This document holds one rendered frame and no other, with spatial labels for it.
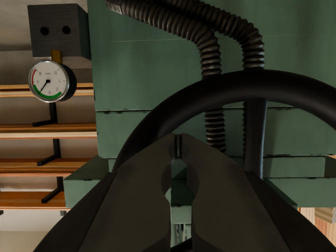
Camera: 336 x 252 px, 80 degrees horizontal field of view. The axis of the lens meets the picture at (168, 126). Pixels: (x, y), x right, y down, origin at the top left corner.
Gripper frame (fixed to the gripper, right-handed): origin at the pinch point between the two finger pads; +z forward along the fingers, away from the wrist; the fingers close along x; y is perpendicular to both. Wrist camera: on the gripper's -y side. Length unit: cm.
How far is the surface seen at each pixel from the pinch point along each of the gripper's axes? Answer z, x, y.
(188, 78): 24.6, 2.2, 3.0
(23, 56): 275, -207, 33
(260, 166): 4.1, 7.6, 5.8
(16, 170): 179, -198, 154
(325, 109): 5.6, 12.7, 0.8
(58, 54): 22.2, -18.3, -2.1
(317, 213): 18.8, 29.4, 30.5
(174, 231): 38, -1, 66
